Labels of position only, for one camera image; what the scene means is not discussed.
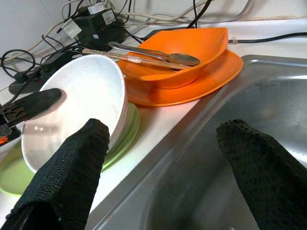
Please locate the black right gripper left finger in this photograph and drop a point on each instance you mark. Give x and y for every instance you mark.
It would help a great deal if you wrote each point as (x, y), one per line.
(62, 177)

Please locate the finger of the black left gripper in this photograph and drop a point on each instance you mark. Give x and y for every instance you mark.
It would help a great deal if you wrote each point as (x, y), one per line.
(40, 100)

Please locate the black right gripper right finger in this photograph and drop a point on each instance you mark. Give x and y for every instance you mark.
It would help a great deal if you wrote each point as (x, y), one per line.
(271, 182)

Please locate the white ceramic bowl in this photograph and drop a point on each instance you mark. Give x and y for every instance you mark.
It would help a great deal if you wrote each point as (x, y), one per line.
(84, 95)

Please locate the patterned wooden chopstick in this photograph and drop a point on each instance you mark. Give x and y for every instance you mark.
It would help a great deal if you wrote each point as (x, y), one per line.
(105, 53)
(156, 64)

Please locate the steel spoon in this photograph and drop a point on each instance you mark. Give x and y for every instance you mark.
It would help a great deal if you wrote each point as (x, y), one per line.
(184, 60)

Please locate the black power strip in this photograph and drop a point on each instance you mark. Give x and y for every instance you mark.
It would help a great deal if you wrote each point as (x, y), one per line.
(24, 87)

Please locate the light green plate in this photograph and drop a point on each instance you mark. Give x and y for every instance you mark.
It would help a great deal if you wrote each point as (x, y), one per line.
(10, 175)

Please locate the stainless steel sink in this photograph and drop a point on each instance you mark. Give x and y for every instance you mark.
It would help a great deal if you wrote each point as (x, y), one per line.
(192, 155)

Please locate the black power adapter block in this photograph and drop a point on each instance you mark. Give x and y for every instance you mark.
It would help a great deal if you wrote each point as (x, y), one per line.
(96, 26)

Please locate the orange plastic plate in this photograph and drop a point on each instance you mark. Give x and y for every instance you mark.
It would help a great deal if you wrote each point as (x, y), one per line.
(216, 79)

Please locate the orange plastic bowl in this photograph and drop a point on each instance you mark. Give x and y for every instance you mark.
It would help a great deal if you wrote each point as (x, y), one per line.
(192, 40)

